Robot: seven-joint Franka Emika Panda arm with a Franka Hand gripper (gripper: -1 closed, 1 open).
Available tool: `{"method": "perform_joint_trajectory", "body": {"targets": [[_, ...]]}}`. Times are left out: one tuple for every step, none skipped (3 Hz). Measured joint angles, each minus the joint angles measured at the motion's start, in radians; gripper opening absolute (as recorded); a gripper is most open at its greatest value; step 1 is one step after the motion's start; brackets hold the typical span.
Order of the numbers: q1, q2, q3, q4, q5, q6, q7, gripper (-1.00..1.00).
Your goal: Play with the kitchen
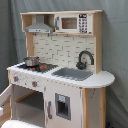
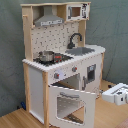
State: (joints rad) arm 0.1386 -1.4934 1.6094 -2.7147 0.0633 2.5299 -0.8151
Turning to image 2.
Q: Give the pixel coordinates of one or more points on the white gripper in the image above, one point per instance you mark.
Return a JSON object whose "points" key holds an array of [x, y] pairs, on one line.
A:
{"points": [[118, 94]]}

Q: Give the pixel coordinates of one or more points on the white oven door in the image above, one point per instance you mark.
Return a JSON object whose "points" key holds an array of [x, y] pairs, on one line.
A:
{"points": [[65, 101]]}

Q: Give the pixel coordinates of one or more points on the wooden toy kitchen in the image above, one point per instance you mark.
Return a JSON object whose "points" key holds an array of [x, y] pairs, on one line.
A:
{"points": [[38, 78]]}

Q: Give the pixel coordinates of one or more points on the white cabinet door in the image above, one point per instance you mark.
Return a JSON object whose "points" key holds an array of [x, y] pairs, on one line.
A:
{"points": [[91, 71]]}

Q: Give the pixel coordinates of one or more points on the red right stove knob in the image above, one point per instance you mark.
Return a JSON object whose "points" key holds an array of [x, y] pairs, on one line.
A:
{"points": [[74, 69]]}

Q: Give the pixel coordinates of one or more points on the red stove knob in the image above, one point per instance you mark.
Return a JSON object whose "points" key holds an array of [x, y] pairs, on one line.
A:
{"points": [[74, 69], [56, 75]]}

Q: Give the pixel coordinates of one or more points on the grey toy sink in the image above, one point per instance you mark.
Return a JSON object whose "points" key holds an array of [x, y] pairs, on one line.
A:
{"points": [[79, 51]]}

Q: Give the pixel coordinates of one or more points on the red left stove knob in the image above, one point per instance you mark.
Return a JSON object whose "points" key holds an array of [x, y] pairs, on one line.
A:
{"points": [[56, 75]]}

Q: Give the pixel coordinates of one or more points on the black toy faucet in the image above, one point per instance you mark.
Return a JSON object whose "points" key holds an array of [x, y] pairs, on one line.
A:
{"points": [[74, 39]]}

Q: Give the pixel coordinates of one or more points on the black toy stovetop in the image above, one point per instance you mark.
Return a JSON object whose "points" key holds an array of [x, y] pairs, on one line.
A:
{"points": [[58, 58]]}

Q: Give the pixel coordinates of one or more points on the silver toy pot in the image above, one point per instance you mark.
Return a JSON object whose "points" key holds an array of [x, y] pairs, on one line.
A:
{"points": [[46, 56]]}

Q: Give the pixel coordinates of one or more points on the toy microwave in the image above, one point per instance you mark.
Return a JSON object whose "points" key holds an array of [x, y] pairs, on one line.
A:
{"points": [[77, 11]]}

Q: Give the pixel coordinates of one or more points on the grey range hood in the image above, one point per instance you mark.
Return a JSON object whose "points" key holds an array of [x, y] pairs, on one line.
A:
{"points": [[48, 18]]}

